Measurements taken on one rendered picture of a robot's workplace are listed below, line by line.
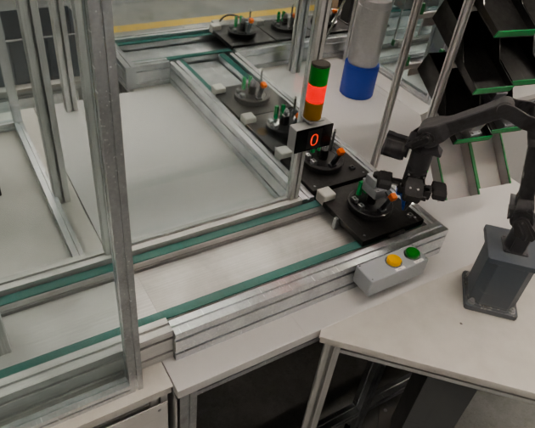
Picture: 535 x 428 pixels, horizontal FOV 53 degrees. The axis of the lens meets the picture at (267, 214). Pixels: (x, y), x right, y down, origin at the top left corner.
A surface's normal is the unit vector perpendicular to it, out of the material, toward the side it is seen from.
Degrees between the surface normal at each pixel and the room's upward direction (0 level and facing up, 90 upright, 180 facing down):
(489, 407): 0
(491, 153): 45
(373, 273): 0
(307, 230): 0
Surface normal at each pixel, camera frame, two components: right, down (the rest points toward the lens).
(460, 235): 0.10, -0.77
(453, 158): 0.32, -0.10
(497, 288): -0.24, 0.60
